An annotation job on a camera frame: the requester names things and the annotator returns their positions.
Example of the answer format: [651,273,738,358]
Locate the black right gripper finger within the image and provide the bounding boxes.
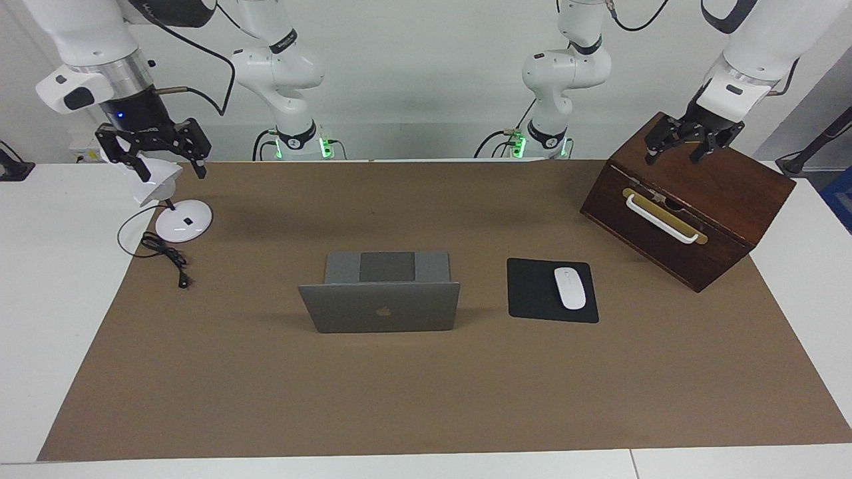
[95,124,153,183]
[174,118,213,179]

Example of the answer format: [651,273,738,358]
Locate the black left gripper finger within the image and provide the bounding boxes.
[688,128,730,165]
[644,113,687,166]

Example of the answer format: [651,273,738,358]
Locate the grey laptop with apple logo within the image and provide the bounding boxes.
[298,251,461,334]

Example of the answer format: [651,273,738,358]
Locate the dark brown wooden box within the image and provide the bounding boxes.
[580,111,797,293]

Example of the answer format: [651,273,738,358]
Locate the white desk lamp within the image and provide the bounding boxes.
[110,156,214,243]

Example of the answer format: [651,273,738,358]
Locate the black tripod stand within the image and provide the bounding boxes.
[775,106,852,178]

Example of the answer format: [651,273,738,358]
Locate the white computer mouse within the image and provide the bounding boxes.
[554,267,587,311]

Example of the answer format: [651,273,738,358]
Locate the black mouse pad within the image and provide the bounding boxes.
[507,257,600,325]

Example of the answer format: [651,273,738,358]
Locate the brown table mat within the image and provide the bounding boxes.
[37,158,852,462]

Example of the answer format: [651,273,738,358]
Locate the black right arm base cable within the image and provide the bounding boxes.
[251,129,278,162]

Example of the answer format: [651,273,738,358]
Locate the black arm base cable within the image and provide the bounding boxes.
[473,100,536,160]
[251,129,278,162]

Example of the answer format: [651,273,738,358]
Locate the white box handle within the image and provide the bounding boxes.
[626,193,701,245]

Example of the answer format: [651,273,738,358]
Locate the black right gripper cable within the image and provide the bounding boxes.
[126,0,238,118]

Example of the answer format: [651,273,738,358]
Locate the brass handle plate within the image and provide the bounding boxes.
[622,188,708,246]

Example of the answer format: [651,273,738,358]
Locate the black clamp mount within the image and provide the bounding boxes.
[0,141,36,182]

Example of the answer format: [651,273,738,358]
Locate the black lamp power cable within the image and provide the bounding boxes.
[117,203,194,291]

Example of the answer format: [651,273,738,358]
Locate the black left arm base cable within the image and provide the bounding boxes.
[473,100,536,160]

